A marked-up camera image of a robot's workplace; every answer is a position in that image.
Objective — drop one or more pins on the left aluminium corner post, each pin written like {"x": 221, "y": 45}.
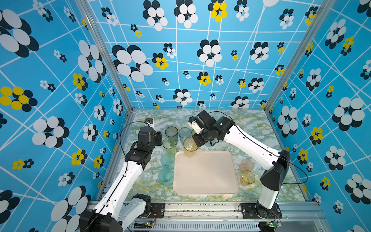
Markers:
{"x": 98, "y": 39}

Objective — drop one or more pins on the right aluminium corner post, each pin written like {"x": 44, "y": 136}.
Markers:
{"x": 297, "y": 55}

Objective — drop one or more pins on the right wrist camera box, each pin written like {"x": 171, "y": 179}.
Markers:
{"x": 196, "y": 128}

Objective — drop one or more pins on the tall grey glass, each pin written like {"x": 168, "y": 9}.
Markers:
{"x": 172, "y": 132}

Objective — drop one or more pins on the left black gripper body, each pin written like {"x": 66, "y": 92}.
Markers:
{"x": 157, "y": 140}

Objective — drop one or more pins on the teal dotted glass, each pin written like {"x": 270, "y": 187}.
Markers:
{"x": 166, "y": 176}
{"x": 168, "y": 160}

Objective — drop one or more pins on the aluminium corner post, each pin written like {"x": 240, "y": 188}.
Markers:
{"x": 98, "y": 39}
{"x": 297, "y": 55}

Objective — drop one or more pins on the left green circuit board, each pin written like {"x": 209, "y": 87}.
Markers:
{"x": 144, "y": 225}

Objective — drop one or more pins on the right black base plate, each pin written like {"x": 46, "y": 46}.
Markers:
{"x": 255, "y": 211}

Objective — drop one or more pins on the tall green glass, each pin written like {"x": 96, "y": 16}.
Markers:
{"x": 169, "y": 144}

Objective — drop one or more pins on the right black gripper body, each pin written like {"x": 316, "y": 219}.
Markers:
{"x": 202, "y": 137}

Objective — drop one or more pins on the small amber glass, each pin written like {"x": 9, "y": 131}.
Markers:
{"x": 247, "y": 178}

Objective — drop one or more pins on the aluminium front rail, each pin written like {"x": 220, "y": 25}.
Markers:
{"x": 224, "y": 217}

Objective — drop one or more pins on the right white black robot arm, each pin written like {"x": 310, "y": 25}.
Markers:
{"x": 275, "y": 163}

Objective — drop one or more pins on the tall pale blue glass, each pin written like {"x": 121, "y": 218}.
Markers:
{"x": 184, "y": 133}

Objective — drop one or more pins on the tall amber glass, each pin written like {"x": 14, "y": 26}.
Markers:
{"x": 190, "y": 147}

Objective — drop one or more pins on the cream plastic tray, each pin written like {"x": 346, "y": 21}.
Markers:
{"x": 206, "y": 173}

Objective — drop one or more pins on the upper teal dotted glass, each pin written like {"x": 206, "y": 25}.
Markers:
{"x": 168, "y": 160}

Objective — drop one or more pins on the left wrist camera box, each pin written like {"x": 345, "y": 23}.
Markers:
{"x": 149, "y": 122}

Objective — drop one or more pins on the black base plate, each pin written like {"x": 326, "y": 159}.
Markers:
{"x": 157, "y": 210}
{"x": 255, "y": 211}

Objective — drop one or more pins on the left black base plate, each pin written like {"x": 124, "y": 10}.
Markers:
{"x": 157, "y": 210}

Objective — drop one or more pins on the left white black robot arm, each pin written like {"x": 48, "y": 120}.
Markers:
{"x": 110, "y": 214}

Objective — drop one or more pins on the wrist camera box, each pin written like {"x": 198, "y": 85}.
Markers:
{"x": 149, "y": 122}
{"x": 196, "y": 128}

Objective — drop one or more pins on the small pink glass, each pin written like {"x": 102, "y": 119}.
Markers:
{"x": 247, "y": 165}

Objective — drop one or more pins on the lower teal dotted glass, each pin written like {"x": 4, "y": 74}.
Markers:
{"x": 166, "y": 176}

